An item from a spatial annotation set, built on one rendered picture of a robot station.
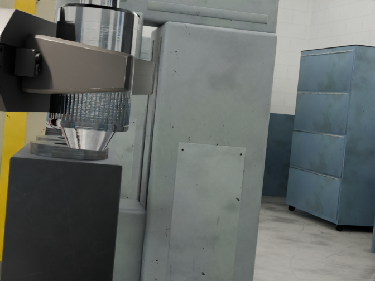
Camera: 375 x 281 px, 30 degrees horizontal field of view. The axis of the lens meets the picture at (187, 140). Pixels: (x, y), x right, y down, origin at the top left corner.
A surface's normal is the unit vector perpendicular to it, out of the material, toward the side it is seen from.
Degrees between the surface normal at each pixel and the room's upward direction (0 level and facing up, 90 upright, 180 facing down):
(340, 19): 90
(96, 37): 90
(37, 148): 90
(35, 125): 90
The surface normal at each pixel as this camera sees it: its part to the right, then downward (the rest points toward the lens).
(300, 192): -0.96, -0.07
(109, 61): -0.17, 0.04
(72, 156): 0.33, 0.08
